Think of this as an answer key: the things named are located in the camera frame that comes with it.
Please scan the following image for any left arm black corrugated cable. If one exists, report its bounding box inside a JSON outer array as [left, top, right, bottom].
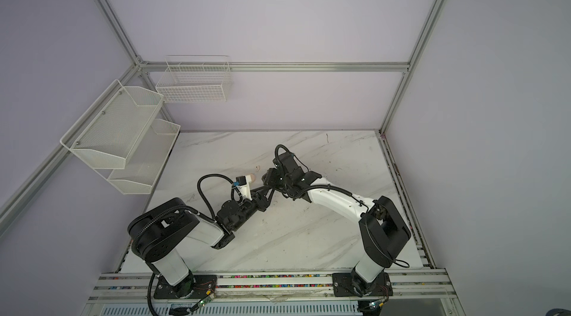
[[131, 173, 237, 316]]

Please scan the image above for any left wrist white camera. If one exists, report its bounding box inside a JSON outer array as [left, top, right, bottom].
[[233, 174, 252, 202]]

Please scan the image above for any upper white mesh shelf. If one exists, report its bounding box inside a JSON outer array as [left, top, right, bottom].
[[59, 80, 164, 170]]

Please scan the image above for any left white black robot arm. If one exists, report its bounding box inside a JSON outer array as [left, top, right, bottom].
[[127, 187, 274, 287]]

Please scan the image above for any lower white mesh shelf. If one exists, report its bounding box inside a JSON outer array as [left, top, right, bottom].
[[107, 119, 180, 195]]

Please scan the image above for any white mesh shelf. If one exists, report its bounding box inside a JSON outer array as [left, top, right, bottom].
[[59, 80, 164, 170], [107, 119, 180, 195]]

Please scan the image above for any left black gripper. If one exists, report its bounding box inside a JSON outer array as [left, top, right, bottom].
[[232, 188, 274, 232]]

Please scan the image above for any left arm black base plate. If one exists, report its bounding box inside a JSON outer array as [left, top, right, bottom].
[[153, 274, 218, 300]]

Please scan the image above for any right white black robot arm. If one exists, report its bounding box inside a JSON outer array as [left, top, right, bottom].
[[263, 151, 411, 286]]

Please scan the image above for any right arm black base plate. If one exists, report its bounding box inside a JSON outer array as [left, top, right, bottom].
[[332, 271, 393, 298]]

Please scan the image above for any aluminium front rail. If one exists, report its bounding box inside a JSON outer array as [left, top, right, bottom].
[[88, 268, 457, 304]]

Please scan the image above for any white wire basket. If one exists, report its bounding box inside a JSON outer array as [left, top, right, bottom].
[[156, 55, 233, 103]]

